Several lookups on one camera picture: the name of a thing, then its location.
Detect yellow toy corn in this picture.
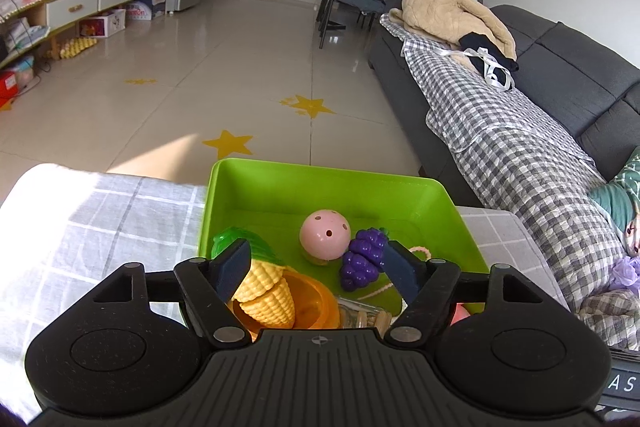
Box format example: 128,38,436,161
210,227,295,329

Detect purple toy grapes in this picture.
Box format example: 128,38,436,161
340,228,388,291

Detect clear plastic case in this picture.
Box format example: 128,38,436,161
337,297,394,336

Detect orange yellow toy bowl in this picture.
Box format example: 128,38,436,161
229,270,342,339

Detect pink capsule ball toy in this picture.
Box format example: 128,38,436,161
299,209,352,265

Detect pink pig toy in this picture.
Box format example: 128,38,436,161
357,246,471,324

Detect green plastic cookie box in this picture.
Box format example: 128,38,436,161
197,157,490,316

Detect grey plaid sofa cover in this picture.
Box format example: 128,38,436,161
381,13,639,350

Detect grey checked tablecloth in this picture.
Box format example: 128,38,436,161
1,164,561,421

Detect teal patterned cushion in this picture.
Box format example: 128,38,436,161
589,147,639,251

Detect black white garment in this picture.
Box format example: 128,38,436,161
459,32,518,91

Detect dark grey sofa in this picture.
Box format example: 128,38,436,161
368,4,639,207

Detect beige blanket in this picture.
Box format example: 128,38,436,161
390,0,518,60

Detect white tv cabinet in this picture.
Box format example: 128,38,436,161
1,0,132,68

